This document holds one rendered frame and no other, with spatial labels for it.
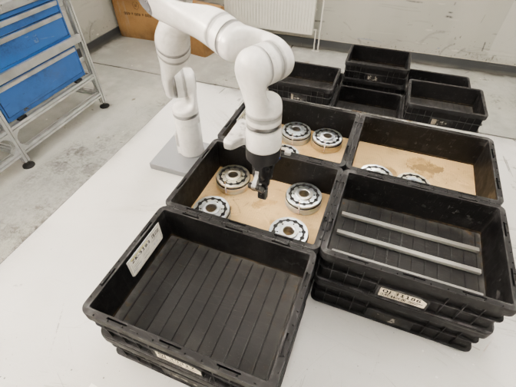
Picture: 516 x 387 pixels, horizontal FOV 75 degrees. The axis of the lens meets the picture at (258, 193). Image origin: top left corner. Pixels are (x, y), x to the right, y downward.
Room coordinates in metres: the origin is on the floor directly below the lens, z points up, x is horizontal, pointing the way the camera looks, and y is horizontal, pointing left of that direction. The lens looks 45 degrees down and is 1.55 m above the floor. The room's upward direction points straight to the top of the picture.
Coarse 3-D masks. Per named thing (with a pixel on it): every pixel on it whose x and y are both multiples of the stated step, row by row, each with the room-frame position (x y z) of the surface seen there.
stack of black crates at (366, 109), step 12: (336, 96) 1.89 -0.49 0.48; (348, 96) 2.01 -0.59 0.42; (360, 96) 1.98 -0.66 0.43; (372, 96) 1.96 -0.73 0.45; (384, 96) 1.93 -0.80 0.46; (396, 96) 1.91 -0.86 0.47; (348, 108) 1.92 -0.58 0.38; (360, 108) 1.92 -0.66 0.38; (372, 108) 1.92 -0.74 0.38; (384, 108) 1.92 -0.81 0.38; (396, 108) 1.90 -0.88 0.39
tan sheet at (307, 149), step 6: (282, 126) 1.06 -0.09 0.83; (312, 132) 1.02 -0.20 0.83; (342, 138) 0.98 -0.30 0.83; (348, 138) 0.98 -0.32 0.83; (306, 144) 0.95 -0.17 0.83; (342, 144) 0.95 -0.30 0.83; (300, 150) 0.91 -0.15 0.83; (306, 150) 0.91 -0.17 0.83; (312, 150) 0.91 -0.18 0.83; (342, 150) 0.91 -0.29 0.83; (312, 156) 0.88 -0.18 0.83; (318, 156) 0.88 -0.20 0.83; (324, 156) 0.88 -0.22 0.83; (330, 156) 0.88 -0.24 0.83; (336, 156) 0.88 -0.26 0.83; (336, 162) 0.85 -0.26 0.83
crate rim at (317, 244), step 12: (204, 156) 0.76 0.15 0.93; (288, 156) 0.76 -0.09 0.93; (192, 168) 0.71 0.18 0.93; (336, 168) 0.71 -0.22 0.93; (180, 180) 0.66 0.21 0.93; (336, 180) 0.66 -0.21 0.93; (336, 192) 0.62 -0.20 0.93; (168, 204) 0.57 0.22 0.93; (180, 204) 0.57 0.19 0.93; (204, 216) 0.53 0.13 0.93; (216, 216) 0.53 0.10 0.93; (324, 216) 0.53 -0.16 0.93; (252, 228) 0.50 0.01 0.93; (324, 228) 0.50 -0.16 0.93; (288, 240) 0.46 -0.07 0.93; (300, 240) 0.46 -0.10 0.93
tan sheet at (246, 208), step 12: (216, 180) 0.76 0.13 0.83; (252, 180) 0.76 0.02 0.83; (204, 192) 0.71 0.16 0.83; (216, 192) 0.71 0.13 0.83; (252, 192) 0.71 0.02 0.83; (276, 192) 0.71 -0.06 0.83; (240, 204) 0.66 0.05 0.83; (252, 204) 0.66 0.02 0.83; (264, 204) 0.66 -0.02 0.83; (276, 204) 0.66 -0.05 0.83; (324, 204) 0.66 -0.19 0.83; (240, 216) 0.62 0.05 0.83; (252, 216) 0.62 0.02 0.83; (264, 216) 0.62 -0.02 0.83; (276, 216) 0.62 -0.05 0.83; (288, 216) 0.62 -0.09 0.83; (300, 216) 0.62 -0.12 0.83; (312, 216) 0.62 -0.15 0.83; (264, 228) 0.58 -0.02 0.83; (312, 228) 0.58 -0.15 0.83; (312, 240) 0.54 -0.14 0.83
